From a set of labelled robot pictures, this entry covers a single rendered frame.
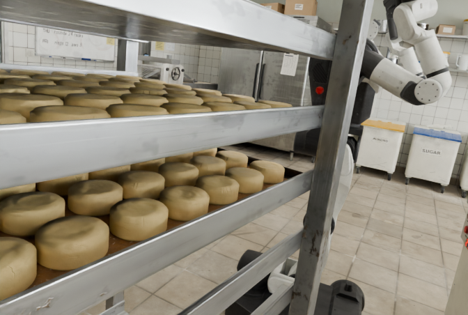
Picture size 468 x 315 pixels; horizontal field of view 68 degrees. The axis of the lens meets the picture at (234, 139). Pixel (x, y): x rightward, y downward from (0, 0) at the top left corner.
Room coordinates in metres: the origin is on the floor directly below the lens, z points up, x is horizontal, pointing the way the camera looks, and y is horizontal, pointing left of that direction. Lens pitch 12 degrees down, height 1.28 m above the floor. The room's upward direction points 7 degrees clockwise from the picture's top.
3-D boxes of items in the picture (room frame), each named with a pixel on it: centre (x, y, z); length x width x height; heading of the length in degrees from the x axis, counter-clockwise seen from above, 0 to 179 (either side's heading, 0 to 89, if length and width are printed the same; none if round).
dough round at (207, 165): (0.46, 0.03, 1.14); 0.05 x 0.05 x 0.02
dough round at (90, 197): (0.32, 0.13, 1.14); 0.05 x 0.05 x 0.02
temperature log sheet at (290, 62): (4.96, -0.64, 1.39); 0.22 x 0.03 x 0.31; 64
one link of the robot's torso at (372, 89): (1.53, -0.45, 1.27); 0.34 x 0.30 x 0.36; 160
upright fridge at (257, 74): (5.53, -0.45, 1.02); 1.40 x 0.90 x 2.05; 64
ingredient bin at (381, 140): (4.88, -2.08, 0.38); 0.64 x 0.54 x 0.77; 154
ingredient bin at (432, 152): (4.59, -2.66, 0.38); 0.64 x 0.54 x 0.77; 153
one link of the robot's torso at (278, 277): (1.56, -0.37, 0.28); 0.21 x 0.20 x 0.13; 70
